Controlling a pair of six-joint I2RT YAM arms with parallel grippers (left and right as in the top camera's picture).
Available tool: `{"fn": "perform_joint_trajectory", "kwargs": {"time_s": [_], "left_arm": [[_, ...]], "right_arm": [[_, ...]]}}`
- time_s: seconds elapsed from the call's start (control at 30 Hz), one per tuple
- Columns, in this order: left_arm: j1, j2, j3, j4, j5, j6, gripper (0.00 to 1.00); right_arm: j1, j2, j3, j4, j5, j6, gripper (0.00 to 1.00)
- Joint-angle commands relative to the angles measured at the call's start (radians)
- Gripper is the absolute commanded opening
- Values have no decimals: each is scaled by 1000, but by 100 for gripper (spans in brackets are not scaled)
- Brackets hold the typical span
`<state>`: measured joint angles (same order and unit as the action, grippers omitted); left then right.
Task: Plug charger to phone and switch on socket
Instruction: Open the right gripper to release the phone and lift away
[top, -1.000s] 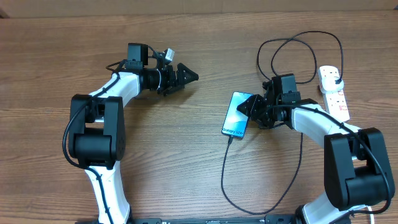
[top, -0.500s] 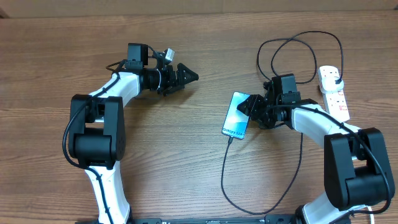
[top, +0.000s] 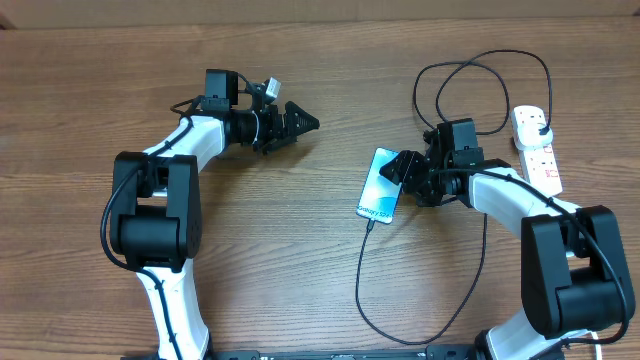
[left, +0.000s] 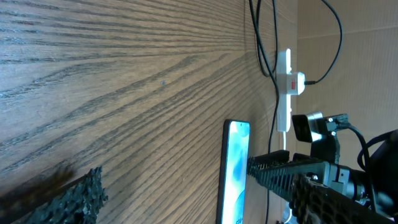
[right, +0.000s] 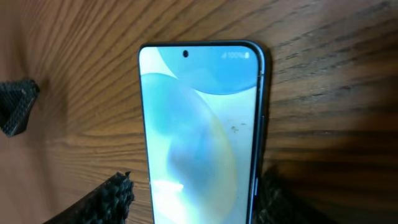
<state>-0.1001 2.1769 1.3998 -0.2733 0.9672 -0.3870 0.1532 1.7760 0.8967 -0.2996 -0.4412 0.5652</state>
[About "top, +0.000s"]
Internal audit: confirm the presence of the white power strip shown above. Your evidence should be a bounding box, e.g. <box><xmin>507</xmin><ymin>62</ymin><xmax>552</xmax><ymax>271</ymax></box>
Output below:
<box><xmin>511</xmin><ymin>105</ymin><xmax>563</xmax><ymax>196</ymax></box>

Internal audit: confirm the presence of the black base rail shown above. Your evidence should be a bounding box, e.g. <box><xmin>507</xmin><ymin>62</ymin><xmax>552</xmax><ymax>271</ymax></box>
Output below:
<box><xmin>204</xmin><ymin>345</ymin><xmax>491</xmax><ymax>360</ymax></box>

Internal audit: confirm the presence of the white charger plug adapter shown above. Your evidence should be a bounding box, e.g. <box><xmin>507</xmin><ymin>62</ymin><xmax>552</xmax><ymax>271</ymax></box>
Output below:
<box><xmin>514</xmin><ymin>124</ymin><xmax>554</xmax><ymax>151</ymax></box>

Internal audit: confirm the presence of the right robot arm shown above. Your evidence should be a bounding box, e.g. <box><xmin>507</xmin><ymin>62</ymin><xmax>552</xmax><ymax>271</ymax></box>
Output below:
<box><xmin>379</xmin><ymin>119</ymin><xmax>635</xmax><ymax>359</ymax></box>

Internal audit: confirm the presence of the Samsung Galaxy smartphone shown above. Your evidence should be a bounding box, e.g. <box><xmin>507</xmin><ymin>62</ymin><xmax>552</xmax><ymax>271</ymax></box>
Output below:
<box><xmin>356</xmin><ymin>148</ymin><xmax>401</xmax><ymax>224</ymax></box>

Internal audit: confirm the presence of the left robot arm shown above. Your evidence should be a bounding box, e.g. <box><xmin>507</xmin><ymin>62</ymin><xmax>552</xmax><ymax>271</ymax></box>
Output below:
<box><xmin>100</xmin><ymin>69</ymin><xmax>320</xmax><ymax>359</ymax></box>

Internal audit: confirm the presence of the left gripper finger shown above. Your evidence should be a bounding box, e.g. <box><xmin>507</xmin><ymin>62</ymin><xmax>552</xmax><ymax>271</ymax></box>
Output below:
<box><xmin>284</xmin><ymin>101</ymin><xmax>320</xmax><ymax>140</ymax></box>
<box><xmin>259</xmin><ymin>137</ymin><xmax>297</xmax><ymax>154</ymax></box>

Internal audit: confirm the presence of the black USB charging cable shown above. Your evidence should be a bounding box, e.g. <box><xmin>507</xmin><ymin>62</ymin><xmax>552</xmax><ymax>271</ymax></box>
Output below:
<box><xmin>354</xmin><ymin>49</ymin><xmax>554</xmax><ymax>347</ymax></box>

